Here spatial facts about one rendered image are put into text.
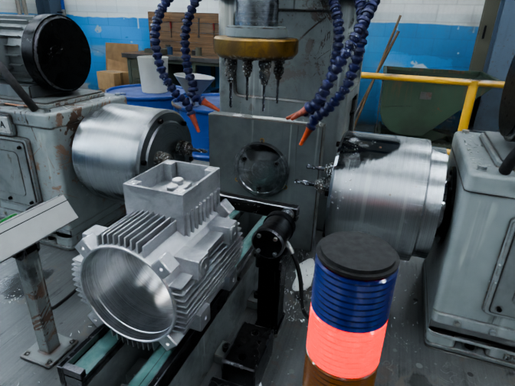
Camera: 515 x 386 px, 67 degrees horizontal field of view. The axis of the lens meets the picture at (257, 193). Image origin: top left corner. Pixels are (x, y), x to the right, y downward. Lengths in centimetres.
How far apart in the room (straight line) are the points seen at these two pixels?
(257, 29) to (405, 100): 413
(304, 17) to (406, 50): 488
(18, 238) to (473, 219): 72
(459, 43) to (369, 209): 527
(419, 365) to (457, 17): 536
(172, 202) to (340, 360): 33
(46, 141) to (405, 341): 90
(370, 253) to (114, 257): 46
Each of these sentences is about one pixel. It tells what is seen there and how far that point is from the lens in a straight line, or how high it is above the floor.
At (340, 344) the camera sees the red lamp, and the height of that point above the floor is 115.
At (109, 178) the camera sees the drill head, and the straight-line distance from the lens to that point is 97.
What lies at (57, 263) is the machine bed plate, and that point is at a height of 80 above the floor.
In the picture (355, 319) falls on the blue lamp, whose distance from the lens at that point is 30.
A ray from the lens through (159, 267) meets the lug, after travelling 52.
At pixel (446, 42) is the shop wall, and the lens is 592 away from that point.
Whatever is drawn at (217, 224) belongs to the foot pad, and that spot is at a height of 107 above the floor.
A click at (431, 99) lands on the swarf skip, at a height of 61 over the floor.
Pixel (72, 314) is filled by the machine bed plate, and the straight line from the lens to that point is 93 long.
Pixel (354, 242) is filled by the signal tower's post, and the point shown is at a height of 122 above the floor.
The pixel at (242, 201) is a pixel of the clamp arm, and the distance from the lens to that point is 81.
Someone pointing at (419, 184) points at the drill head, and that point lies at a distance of 74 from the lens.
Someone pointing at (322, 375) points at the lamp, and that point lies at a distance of 34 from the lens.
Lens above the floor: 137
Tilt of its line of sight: 24 degrees down
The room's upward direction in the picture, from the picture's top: 2 degrees clockwise
